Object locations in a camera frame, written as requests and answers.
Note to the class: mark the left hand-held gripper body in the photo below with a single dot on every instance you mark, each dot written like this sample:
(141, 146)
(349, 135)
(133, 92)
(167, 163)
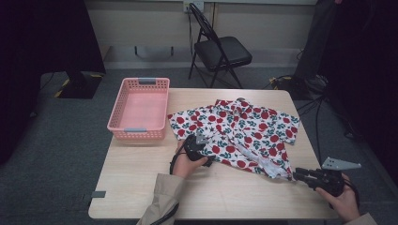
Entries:
(194, 150)

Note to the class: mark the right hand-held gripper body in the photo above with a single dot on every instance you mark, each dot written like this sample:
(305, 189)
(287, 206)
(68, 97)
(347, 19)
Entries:
(328, 181)

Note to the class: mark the red floral white shirt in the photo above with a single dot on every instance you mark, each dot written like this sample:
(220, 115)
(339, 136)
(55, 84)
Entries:
(244, 134)

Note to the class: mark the person's left hand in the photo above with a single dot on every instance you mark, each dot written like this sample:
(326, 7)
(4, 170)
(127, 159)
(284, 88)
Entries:
(186, 167)

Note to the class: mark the person's right hand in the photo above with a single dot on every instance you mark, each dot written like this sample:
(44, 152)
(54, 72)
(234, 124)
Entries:
(342, 204)

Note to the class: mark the pink plastic basket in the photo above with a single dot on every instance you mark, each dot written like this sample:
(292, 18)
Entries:
(140, 109)

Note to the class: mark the black yellow striped floor base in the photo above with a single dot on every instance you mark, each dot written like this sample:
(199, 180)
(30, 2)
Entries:
(281, 82)

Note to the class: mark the black folding chair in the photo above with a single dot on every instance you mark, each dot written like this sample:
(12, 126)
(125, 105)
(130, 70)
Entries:
(223, 51)

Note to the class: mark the grey clip on table edge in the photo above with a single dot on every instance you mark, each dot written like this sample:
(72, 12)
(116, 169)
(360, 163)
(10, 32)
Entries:
(98, 194)

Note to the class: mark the black curtain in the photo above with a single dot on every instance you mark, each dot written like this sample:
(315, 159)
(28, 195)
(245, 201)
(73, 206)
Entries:
(37, 47)
(366, 62)

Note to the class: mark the black stand base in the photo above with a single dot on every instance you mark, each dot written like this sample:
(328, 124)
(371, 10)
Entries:
(79, 86)

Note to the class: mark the dark grey cloth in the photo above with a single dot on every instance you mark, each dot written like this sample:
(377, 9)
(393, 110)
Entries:
(314, 40)

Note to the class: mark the white wall outlet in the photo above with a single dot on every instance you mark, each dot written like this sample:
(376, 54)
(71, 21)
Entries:
(193, 6)

